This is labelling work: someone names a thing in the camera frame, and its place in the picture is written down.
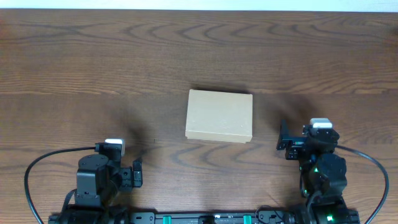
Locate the brown cardboard box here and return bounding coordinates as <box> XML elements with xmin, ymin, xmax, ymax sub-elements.
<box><xmin>185</xmin><ymin>89</ymin><xmax>253</xmax><ymax>143</ymax></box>

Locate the left black cable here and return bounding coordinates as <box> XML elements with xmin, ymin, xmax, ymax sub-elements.
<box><xmin>24</xmin><ymin>146</ymin><xmax>97</xmax><ymax>224</ymax></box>

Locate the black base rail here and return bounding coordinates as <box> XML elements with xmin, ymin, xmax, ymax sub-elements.
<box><xmin>48</xmin><ymin>211</ymin><xmax>361</xmax><ymax>224</ymax></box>

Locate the black cable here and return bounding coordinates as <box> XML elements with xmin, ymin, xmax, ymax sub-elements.
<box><xmin>24</xmin><ymin>146</ymin><xmax>97</xmax><ymax>224</ymax></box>
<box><xmin>335</xmin><ymin>144</ymin><xmax>390</xmax><ymax>224</ymax></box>

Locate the right black cable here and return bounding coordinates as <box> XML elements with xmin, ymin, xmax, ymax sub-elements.
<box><xmin>335</xmin><ymin>144</ymin><xmax>390</xmax><ymax>224</ymax></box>

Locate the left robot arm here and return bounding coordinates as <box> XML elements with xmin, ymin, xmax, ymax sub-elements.
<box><xmin>57</xmin><ymin>154</ymin><xmax>143</xmax><ymax>224</ymax></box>

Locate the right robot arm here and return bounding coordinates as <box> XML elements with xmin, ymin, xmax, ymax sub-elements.
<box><xmin>276</xmin><ymin>118</ymin><xmax>350</xmax><ymax>223</ymax></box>

